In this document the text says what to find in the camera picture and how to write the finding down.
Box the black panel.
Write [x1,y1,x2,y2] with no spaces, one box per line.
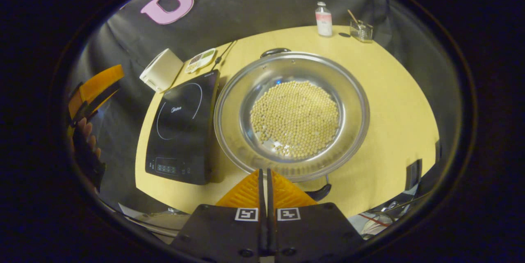
[405,158,423,191]

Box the white toaster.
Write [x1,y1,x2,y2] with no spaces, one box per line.
[139,48,184,93]

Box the clear glass holder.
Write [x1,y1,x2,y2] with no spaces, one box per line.
[349,20,374,43]

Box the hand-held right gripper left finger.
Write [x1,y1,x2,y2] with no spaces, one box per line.
[170,168,267,263]

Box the clear bottle with pink label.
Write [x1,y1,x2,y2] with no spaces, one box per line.
[315,2,333,37]

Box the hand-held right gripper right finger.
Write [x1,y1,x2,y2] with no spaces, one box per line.
[267,168,365,263]

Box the pile of yellow soybeans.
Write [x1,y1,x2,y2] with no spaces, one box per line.
[249,80,340,161]

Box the black power cable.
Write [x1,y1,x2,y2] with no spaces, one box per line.
[211,40,238,71]

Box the black induction cooktop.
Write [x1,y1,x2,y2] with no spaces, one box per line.
[145,69,224,186]

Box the stainless steel pot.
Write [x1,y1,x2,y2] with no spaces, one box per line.
[213,48,370,202]

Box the white divided dish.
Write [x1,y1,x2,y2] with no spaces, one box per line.
[185,48,217,74]

